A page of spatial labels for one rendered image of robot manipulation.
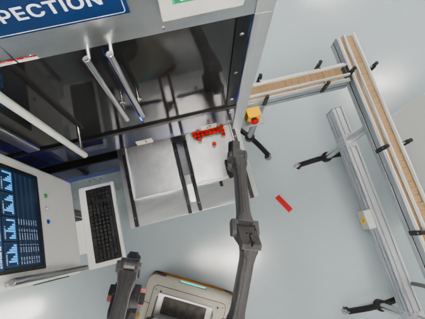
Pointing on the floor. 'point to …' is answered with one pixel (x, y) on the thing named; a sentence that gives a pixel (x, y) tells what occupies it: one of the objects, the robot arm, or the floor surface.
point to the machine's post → (252, 57)
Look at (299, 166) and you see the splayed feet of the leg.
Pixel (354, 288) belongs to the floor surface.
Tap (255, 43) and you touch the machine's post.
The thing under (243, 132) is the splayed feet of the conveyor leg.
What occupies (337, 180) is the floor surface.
